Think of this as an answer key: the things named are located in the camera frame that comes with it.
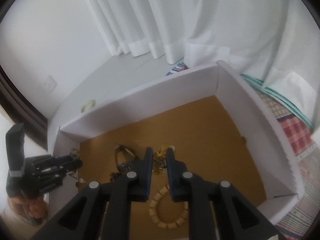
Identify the white wall socket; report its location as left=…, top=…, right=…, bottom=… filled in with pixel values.
left=41, top=76, right=58, bottom=93

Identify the wooden bead bracelet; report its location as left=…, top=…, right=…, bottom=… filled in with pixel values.
left=148, top=184, right=189, bottom=229

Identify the gold chain necklace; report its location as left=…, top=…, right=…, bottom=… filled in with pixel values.
left=153, top=144, right=167, bottom=174

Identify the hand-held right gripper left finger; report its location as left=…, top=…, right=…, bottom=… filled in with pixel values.
left=30, top=147, right=153, bottom=240

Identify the white curtain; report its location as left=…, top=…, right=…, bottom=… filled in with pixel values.
left=77, top=0, right=320, bottom=130

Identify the small yellow-green object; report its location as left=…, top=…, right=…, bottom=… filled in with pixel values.
left=80, top=100, right=96, bottom=112

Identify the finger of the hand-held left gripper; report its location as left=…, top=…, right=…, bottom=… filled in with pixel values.
left=59, top=161, right=83, bottom=175
left=55, top=154, right=82, bottom=166

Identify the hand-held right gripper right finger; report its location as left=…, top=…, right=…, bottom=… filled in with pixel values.
left=166, top=147, right=278, bottom=240

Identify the black strap watch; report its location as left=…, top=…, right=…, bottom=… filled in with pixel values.
left=114, top=144, right=140, bottom=173

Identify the person's left hand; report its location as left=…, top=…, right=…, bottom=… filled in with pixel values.
left=6, top=196, right=49, bottom=220

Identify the patchwork checked blanket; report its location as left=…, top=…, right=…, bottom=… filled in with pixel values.
left=165, top=61, right=320, bottom=239

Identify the white cardboard box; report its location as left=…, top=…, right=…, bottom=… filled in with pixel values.
left=47, top=60, right=307, bottom=240

